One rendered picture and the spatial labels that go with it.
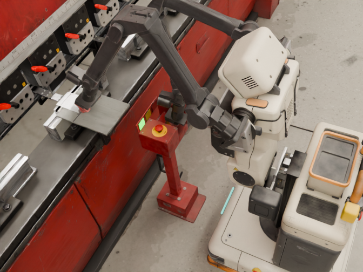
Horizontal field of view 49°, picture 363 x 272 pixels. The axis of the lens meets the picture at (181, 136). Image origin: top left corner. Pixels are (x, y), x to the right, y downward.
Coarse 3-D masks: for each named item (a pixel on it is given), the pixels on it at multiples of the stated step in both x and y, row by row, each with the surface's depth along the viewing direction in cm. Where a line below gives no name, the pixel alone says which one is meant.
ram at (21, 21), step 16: (0, 0) 125; (16, 0) 131; (32, 0) 137; (48, 0) 143; (64, 0) 150; (80, 0) 158; (0, 16) 127; (16, 16) 133; (32, 16) 139; (48, 16) 146; (64, 16) 153; (0, 32) 129; (16, 32) 135; (48, 32) 148; (0, 48) 131; (32, 48) 144; (16, 64) 140; (0, 80) 135
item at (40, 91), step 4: (24, 76) 183; (28, 84) 179; (32, 88) 180; (36, 88) 182; (40, 88) 182; (36, 92) 180; (40, 92) 180; (44, 92) 180; (48, 92) 179; (44, 96) 178; (48, 96) 178; (52, 96) 178; (56, 96) 177; (60, 96) 177; (56, 100) 176
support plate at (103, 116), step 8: (80, 88) 180; (104, 96) 175; (96, 104) 173; (104, 104) 172; (112, 104) 172; (120, 104) 171; (128, 104) 171; (64, 112) 172; (72, 112) 171; (88, 112) 170; (96, 112) 170; (104, 112) 169; (112, 112) 169; (120, 112) 169; (72, 120) 168; (80, 120) 168; (88, 120) 167; (96, 120) 167; (104, 120) 167; (112, 120) 166; (88, 128) 166; (96, 128) 164; (104, 128) 164
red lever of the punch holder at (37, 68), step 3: (33, 66) 144; (36, 66) 144; (39, 66) 145; (42, 66) 146; (45, 66) 151; (48, 66) 150; (51, 66) 150; (33, 69) 143; (36, 69) 143; (39, 69) 145; (42, 69) 146; (45, 69) 147; (48, 69) 149; (51, 69) 150; (54, 69) 151
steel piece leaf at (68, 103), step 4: (72, 96) 177; (76, 96) 177; (68, 100) 175; (72, 100) 175; (64, 104) 174; (68, 104) 174; (72, 104) 174; (68, 108) 172; (72, 108) 172; (76, 108) 172
